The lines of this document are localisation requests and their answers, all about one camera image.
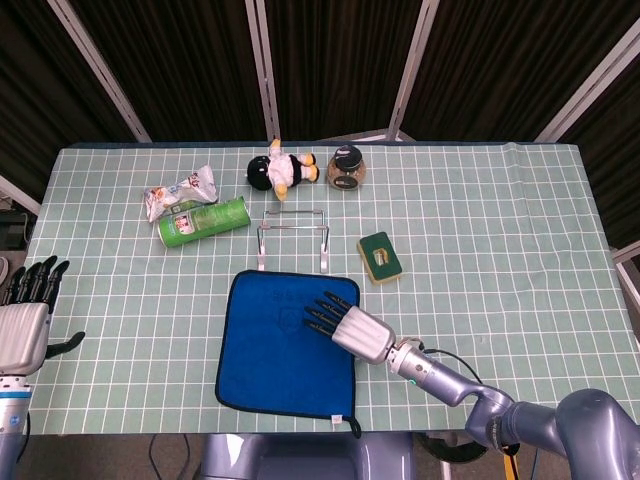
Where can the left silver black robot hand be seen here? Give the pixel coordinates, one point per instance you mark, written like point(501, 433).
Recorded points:
point(20, 335)

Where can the white crumpled snack bag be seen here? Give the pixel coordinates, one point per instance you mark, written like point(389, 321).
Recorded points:
point(190, 187)

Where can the black round floor base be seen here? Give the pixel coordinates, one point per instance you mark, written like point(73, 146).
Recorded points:
point(450, 447)

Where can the black white plush penguin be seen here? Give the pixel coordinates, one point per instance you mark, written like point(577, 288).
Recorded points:
point(260, 172)

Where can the white screen frame post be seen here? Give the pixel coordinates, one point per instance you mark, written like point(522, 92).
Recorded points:
point(412, 70)
point(265, 75)
point(100, 70)
point(585, 85)

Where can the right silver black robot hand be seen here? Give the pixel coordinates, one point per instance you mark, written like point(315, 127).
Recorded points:
point(365, 332)

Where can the grey-blue robot torso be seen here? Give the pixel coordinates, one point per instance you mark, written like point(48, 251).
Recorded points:
point(300, 457)

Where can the yellow sponge with green pad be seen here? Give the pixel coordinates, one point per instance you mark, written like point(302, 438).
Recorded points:
point(380, 252)

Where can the blue cloth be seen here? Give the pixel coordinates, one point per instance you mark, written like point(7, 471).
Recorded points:
point(270, 350)

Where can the glass jar with black lid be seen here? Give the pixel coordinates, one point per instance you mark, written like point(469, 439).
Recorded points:
point(346, 175)

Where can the green checked tablecloth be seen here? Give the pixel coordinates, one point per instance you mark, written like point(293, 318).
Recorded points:
point(500, 300)

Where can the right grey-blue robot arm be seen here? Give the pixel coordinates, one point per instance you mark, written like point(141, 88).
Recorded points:
point(450, 382)

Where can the black box on floor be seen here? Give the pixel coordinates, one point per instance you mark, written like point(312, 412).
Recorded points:
point(12, 230)

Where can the green chip can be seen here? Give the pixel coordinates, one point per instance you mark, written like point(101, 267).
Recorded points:
point(200, 222)

